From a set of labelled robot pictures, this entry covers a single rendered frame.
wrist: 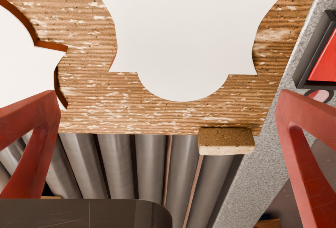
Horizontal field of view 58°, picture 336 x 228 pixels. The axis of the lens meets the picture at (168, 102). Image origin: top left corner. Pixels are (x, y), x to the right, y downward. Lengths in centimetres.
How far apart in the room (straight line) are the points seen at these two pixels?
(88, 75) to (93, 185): 26
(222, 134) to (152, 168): 15
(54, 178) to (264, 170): 32
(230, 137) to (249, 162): 13
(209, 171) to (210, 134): 14
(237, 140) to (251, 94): 6
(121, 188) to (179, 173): 10
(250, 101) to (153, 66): 11
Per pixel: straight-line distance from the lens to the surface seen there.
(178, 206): 57
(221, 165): 44
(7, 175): 56
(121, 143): 40
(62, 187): 54
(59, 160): 48
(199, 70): 26
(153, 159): 43
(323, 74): 32
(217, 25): 23
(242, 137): 33
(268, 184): 52
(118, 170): 46
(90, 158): 45
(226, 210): 60
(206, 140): 32
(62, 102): 31
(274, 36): 26
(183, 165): 44
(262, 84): 30
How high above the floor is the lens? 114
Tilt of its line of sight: 41 degrees down
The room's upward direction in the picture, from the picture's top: 179 degrees counter-clockwise
